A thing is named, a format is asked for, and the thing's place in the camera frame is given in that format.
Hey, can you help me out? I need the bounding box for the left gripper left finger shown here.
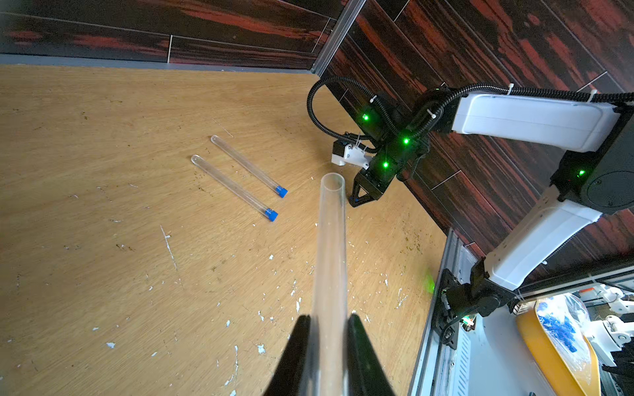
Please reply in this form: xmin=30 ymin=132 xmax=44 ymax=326
xmin=264 ymin=315 xmax=311 ymax=396

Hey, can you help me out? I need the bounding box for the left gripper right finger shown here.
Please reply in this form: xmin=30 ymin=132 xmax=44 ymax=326
xmin=347 ymin=313 xmax=396 ymax=396

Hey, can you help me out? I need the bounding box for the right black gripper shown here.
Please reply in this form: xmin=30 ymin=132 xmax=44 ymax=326
xmin=348 ymin=153 xmax=403 ymax=207

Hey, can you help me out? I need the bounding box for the blue stopper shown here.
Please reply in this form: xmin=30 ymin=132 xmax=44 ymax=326
xmin=275 ymin=186 xmax=287 ymax=198
xmin=264 ymin=208 xmax=278 ymax=222

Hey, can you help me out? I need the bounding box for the clear glass test tube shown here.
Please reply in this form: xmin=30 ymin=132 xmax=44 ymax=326
xmin=210 ymin=135 xmax=282 ymax=194

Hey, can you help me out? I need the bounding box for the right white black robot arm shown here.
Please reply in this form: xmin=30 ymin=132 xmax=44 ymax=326
xmin=353 ymin=132 xmax=633 ymax=284

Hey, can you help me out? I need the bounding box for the yellow container outside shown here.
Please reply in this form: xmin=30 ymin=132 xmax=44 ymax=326
xmin=516 ymin=293 xmax=601 ymax=395

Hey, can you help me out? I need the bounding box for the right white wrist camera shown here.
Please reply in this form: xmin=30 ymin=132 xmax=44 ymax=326
xmin=331 ymin=140 xmax=372 ymax=169

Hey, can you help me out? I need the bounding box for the aluminium front rail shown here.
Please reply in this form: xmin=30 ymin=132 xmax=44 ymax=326
xmin=408 ymin=229 xmax=477 ymax=395

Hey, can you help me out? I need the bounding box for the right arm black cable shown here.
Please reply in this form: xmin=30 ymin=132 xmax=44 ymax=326
xmin=305 ymin=75 xmax=634 ymax=154

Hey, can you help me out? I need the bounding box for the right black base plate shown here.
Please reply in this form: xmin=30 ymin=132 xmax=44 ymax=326
xmin=432 ymin=269 xmax=472 ymax=350

